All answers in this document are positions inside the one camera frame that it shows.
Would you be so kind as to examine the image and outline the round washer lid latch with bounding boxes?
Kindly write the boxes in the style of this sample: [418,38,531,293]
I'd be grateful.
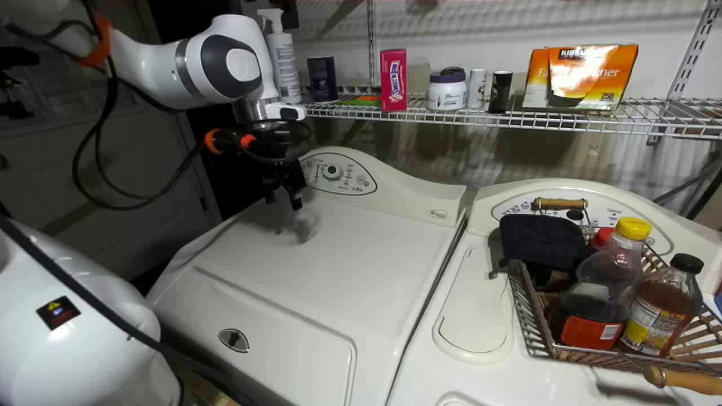
[218,325,253,357]

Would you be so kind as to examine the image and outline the white shelf wall rail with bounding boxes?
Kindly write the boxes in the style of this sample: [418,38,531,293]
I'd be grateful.
[663,0,722,99]

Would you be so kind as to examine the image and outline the orange cardboard box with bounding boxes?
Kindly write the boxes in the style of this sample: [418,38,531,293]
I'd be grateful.
[522,44,642,110]

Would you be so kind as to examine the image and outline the white jar dark lid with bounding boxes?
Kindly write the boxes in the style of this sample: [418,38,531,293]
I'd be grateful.
[428,65,470,114]

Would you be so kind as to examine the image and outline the yellow cap bottle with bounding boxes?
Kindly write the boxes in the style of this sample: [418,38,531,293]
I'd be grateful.
[558,214,655,352]

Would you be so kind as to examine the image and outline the pink and white box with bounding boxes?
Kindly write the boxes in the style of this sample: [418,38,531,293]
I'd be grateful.
[377,48,411,115]

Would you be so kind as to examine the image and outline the small black container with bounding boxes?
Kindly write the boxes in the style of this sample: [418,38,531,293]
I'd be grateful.
[488,68,514,115]

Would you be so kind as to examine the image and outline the black cap amber bottle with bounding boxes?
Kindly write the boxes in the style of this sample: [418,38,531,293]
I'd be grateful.
[618,253,706,359]

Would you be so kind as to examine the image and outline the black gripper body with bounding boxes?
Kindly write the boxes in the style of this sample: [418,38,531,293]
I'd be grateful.
[250,120,316,191]

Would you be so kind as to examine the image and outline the wicker basket wooden handles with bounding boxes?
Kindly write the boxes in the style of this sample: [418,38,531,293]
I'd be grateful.
[494,197,722,398]

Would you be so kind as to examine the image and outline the white washing machine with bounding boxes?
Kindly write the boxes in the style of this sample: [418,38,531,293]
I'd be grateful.
[145,144,470,406]

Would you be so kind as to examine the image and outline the white dryer machine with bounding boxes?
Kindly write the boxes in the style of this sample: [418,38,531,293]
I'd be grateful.
[386,177,722,406]

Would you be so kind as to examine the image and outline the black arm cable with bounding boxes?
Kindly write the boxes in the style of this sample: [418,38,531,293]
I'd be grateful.
[71,44,210,213]

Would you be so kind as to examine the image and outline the red cap bottle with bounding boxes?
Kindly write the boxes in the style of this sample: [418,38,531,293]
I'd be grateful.
[590,227,618,256]

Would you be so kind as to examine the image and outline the small white container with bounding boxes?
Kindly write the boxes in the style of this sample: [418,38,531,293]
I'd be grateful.
[467,65,493,114]

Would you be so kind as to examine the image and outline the black base cable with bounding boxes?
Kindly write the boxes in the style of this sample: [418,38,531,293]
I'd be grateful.
[0,213,188,370]

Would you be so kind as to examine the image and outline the green and orange packet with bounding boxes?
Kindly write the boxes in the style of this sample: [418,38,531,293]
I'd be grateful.
[337,90,385,108]

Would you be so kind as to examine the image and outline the dark blue cloth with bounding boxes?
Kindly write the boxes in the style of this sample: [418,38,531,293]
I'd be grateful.
[499,213,594,279]

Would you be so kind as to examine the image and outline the orange cable strap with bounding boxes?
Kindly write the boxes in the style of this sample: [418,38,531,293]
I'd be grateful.
[79,19,115,70]

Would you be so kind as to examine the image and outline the white spray bottle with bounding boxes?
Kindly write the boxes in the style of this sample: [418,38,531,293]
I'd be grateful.
[255,8,305,107]

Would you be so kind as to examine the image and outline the white wire shelf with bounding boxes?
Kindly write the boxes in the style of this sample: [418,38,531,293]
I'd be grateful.
[303,92,722,143]

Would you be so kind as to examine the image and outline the orange cable connector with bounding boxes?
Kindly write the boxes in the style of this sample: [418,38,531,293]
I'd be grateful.
[201,127,261,158]

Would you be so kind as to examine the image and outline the dark blue container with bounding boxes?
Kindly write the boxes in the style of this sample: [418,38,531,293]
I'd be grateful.
[305,54,341,105]

